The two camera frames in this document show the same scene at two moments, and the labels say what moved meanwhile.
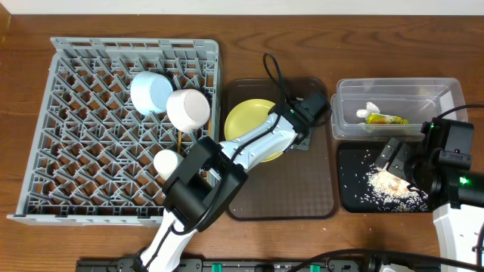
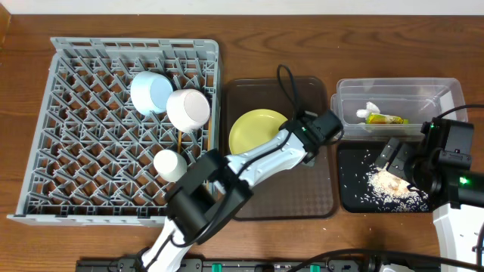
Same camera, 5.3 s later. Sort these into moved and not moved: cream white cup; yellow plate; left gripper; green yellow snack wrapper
Moved: left gripper; yellow plate
Not moved: cream white cup; green yellow snack wrapper
